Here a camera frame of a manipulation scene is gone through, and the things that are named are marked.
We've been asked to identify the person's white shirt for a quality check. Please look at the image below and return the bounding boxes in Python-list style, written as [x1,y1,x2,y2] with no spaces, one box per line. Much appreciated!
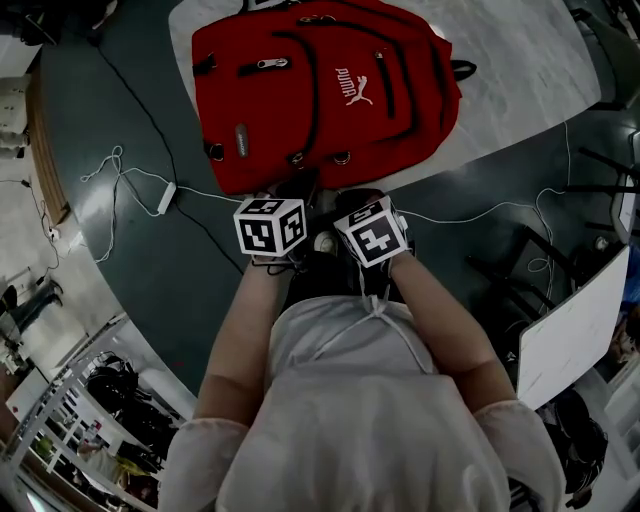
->
[157,293,566,512]

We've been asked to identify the thin white cable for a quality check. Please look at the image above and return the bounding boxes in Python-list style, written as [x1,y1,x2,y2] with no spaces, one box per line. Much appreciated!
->
[527,121,574,301]

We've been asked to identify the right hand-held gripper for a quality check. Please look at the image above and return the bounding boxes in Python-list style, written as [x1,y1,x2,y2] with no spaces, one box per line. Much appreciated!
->
[333,188,410,269]

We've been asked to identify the grey marble table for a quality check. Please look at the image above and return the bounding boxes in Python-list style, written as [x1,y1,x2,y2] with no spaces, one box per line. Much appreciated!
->
[167,0,601,201]

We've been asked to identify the white power strip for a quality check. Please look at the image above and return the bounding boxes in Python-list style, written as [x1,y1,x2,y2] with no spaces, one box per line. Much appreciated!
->
[156,181,178,217]

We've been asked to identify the person's right forearm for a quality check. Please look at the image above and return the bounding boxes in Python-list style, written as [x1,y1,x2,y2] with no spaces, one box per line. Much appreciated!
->
[388,251,519,417]

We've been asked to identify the long white cable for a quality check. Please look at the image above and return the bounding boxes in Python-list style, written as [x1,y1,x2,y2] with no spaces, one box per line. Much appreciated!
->
[175,185,554,226]

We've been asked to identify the wooden bench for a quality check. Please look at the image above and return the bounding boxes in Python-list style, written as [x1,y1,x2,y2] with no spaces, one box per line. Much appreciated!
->
[25,63,71,227]

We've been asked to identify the person's left forearm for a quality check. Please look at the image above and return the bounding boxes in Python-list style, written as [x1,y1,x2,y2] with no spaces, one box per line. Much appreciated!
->
[192,257,295,427]

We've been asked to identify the red backpack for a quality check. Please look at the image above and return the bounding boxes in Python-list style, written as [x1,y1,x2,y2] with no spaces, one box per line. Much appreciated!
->
[191,0,479,197]

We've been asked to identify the person's black trousers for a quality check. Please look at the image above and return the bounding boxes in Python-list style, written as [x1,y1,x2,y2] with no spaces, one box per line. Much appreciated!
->
[283,234,417,307]

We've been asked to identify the looped white cable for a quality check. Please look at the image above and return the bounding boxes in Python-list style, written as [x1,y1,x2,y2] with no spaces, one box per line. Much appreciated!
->
[79,144,169,265]

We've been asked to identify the white marble table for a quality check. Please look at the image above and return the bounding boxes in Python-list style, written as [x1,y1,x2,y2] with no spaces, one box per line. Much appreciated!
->
[517,244,631,412]

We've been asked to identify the person's white shoe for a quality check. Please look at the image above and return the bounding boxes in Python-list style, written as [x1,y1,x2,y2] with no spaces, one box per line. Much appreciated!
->
[313,230,342,254]

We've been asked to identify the white metal shelf rack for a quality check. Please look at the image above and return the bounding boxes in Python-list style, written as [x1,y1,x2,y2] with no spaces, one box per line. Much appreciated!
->
[0,309,197,512]

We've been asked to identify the black floor cable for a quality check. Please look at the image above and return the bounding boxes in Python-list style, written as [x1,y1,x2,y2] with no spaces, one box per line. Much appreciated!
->
[93,45,246,275]

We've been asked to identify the pile of black cables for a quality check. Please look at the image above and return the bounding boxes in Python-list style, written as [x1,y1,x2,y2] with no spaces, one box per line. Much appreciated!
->
[85,352,176,451]

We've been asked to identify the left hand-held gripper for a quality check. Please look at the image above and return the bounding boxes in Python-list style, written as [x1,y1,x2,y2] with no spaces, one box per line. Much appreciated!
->
[233,197,307,259]

